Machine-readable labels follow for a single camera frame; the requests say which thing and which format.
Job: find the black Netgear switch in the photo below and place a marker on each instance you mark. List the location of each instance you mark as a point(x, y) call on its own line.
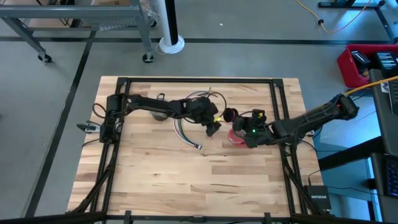
point(318, 197)

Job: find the black labelled device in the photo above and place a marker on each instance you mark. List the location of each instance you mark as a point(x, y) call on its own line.
point(387, 60)
point(360, 59)

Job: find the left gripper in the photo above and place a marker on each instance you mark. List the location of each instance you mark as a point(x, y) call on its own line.
point(202, 110)

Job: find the red tape dispenser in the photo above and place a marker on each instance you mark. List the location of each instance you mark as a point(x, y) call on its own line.
point(233, 138)

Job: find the black keyboard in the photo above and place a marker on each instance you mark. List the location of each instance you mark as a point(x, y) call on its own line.
point(392, 179)

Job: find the red plastic bin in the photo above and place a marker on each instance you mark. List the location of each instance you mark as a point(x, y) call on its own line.
point(345, 65)

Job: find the black floor stand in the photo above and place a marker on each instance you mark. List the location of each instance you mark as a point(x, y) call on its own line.
point(349, 3)

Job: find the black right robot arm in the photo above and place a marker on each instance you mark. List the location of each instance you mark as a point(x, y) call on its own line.
point(314, 118)

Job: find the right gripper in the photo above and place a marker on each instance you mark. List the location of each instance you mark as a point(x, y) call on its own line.
point(255, 133)

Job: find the black rig beam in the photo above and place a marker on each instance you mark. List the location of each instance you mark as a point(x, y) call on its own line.
point(199, 219)

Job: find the white and black column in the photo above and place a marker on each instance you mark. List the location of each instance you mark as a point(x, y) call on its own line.
point(163, 18)

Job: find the rolling metal frame workbench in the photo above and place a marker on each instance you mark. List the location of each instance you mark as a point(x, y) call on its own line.
point(62, 12)

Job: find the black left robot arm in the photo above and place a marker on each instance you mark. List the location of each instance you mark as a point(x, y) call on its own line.
point(149, 104)

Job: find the black desk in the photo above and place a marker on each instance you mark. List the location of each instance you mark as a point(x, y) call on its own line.
point(384, 124)

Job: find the black table frame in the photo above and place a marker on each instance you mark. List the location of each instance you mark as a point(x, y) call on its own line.
point(199, 80)

